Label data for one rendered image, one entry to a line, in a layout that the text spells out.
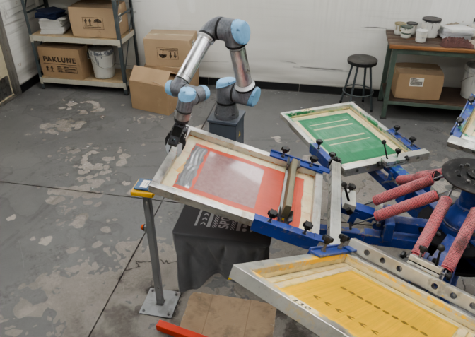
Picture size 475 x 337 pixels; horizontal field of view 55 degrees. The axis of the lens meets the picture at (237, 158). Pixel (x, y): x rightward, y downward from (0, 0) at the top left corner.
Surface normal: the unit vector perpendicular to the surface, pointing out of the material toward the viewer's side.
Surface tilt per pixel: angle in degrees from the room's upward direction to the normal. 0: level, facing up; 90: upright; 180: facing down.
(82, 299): 0
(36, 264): 0
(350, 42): 90
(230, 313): 0
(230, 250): 96
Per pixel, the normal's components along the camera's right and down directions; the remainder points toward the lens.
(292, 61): -0.18, 0.52
